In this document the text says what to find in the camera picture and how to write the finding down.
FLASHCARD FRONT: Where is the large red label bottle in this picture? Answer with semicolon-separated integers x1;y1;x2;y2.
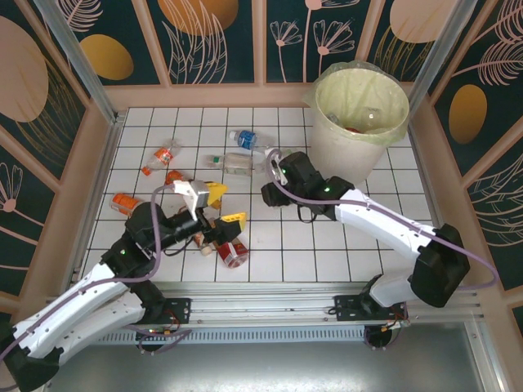
215;238;250;270

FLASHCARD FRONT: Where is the wide orange tan-cap bottle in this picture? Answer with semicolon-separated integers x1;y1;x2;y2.
109;192;145;216

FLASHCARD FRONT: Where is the brown coffee drink bottle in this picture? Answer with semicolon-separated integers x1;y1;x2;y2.
190;226;214;257

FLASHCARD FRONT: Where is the square clear green-cap bottle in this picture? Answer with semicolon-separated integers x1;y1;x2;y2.
203;151;266;176

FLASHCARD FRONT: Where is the blue label clear bottle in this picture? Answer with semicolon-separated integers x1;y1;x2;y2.
227;129;275;152

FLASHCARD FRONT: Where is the orange label clear bottle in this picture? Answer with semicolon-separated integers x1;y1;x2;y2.
141;139;183;176

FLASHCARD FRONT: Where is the clear white-cap bottle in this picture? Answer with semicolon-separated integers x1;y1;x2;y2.
358;105;386;129

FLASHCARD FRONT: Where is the white ribbed plastic bin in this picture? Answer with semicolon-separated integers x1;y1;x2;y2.
309;67;411;185

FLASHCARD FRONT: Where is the grey metal sheet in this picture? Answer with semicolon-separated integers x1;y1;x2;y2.
38;322;502;392

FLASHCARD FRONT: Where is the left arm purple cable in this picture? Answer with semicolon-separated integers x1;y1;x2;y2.
0;183;193;356

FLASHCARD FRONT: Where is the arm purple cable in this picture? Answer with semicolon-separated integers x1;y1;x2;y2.
0;183;193;356
266;149;498;351

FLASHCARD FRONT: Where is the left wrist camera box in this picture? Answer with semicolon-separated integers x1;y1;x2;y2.
172;178;210;221

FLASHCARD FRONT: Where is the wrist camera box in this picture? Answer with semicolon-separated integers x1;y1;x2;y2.
265;147;288;185
172;178;210;221

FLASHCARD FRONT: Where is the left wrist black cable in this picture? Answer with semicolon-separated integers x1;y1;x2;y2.
161;240;193;258

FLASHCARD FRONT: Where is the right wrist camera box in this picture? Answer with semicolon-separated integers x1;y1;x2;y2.
265;147;288;185

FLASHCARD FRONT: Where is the aluminium side rail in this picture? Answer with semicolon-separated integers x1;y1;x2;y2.
73;116;123;287
409;132;463;287

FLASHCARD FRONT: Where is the slotted grey cable duct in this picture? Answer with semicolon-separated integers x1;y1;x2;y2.
124;328;369;345

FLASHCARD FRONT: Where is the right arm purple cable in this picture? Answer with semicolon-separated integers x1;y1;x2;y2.
266;149;498;351

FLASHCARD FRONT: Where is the aluminium frame post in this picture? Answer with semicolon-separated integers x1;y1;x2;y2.
33;0;126;126
408;0;477;114

